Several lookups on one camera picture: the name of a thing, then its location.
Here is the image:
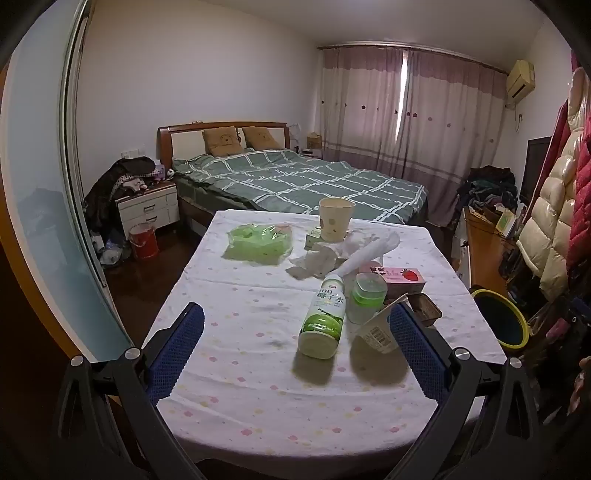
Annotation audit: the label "white yogurt cup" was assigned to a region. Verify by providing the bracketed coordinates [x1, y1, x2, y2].
[353, 293, 409, 355]

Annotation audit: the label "yellow rimmed trash bin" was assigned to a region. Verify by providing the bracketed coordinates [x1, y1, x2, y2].
[470, 288, 531, 349]

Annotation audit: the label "clear cup with green lid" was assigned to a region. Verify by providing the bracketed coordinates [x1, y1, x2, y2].
[346, 272, 389, 324]

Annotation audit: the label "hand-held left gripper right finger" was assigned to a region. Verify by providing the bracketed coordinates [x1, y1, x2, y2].
[388, 302, 541, 480]

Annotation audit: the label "beige paper cup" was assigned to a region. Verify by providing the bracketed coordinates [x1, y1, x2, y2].
[318, 197, 356, 243]

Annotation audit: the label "clothes pile on cabinet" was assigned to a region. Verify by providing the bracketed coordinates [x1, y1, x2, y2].
[457, 166, 518, 215]

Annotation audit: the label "wooden cabinet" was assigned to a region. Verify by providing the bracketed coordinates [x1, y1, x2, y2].
[455, 205, 518, 296]

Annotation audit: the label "pink milk carton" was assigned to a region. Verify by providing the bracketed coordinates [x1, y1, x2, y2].
[359, 262, 426, 298]

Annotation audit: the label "dark clothes pile on nightstand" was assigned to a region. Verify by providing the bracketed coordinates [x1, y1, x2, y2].
[84, 156, 158, 232]

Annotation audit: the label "brown pillow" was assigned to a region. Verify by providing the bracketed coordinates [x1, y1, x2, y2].
[242, 126, 283, 151]
[202, 127, 245, 156]

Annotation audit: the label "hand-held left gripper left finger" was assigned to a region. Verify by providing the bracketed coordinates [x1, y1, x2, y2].
[54, 302, 206, 480]

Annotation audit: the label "cream puffer jacket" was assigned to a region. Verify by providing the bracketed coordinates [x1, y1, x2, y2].
[516, 69, 591, 303]

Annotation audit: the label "white tissue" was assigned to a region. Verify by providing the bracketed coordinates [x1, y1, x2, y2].
[286, 231, 370, 280]

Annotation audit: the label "pink and white curtain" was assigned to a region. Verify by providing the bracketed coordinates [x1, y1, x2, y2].
[397, 48, 509, 227]
[318, 46, 409, 174]

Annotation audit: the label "white foam net sleeve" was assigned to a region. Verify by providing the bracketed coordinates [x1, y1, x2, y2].
[339, 231, 402, 278]

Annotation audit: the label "small brown tray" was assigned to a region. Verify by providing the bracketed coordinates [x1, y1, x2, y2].
[409, 293, 443, 328]

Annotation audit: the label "person's right hand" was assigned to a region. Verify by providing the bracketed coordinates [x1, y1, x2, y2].
[570, 357, 591, 416]

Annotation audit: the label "wooden bed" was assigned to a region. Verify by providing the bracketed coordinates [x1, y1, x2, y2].
[157, 121, 430, 232]

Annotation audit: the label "black television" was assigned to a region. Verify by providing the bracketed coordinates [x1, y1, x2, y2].
[519, 136, 552, 208]

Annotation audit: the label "white nightstand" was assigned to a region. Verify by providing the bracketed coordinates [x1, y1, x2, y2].
[115, 180, 180, 241]

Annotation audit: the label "white dotted tablecloth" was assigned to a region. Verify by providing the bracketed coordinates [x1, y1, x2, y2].
[141, 210, 509, 462]

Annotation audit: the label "green book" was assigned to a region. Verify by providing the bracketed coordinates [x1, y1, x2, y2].
[496, 210, 518, 236]

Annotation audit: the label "red quilted jacket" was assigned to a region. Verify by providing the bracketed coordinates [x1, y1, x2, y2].
[568, 134, 591, 278]

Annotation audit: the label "green and white drink bottle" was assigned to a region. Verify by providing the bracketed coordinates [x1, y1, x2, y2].
[298, 273, 347, 360]

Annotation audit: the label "red bucket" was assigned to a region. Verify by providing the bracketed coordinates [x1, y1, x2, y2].
[128, 222, 160, 261]

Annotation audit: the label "green checked quilt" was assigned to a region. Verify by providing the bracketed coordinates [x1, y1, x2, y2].
[172, 148, 428, 224]

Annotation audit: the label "frosted glass sliding door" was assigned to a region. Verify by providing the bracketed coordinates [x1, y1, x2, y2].
[0, 0, 134, 365]

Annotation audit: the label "plastic bags on floor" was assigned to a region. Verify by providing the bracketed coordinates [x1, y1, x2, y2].
[92, 231, 130, 268]

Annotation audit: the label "green plastic bag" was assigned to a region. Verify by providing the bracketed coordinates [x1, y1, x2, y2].
[225, 223, 294, 266]

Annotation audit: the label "beige air conditioner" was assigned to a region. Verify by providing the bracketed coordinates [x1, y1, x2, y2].
[505, 59, 536, 99]

